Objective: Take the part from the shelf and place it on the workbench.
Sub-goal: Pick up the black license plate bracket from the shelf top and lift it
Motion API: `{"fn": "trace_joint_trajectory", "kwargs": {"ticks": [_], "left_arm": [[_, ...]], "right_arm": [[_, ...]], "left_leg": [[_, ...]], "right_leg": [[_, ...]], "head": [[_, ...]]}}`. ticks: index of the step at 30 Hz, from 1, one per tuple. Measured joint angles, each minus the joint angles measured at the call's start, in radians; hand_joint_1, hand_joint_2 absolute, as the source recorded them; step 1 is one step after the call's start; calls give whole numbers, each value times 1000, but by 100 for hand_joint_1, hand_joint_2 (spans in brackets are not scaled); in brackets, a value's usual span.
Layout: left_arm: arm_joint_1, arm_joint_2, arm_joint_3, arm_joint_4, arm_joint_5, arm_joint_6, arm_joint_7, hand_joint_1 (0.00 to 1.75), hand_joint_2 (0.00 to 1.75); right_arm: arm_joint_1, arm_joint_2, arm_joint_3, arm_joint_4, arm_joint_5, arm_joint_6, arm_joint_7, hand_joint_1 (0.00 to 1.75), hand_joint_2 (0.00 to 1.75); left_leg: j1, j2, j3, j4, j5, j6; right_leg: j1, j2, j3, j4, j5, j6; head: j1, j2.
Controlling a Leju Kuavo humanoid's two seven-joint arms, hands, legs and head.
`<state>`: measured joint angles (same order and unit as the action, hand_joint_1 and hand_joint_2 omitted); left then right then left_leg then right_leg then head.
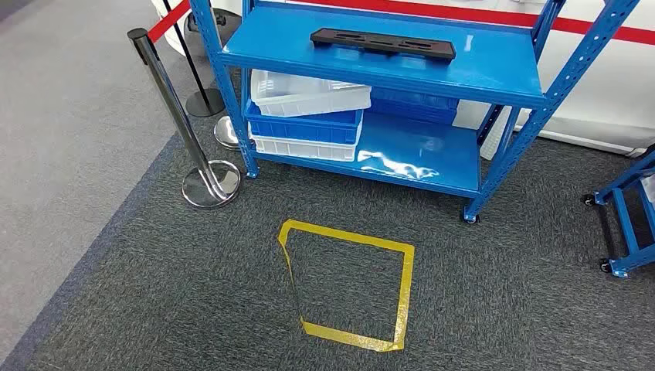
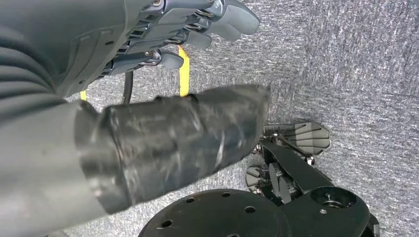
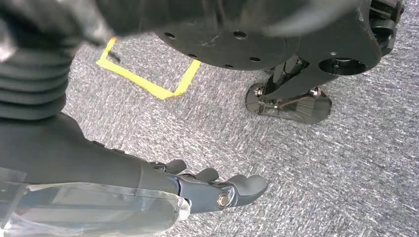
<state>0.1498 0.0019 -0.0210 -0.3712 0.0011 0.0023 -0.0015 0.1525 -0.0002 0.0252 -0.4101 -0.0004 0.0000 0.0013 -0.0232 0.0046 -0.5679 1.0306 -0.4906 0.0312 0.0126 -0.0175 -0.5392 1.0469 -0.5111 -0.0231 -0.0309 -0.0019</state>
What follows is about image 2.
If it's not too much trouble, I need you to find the yellow floor tape rectangle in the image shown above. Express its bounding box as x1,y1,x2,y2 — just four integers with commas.
79,45,191,102

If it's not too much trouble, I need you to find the black robot lower body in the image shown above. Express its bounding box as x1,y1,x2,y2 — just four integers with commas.
137,121,380,237

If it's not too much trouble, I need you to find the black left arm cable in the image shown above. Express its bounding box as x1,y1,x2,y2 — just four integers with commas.
122,71,134,106

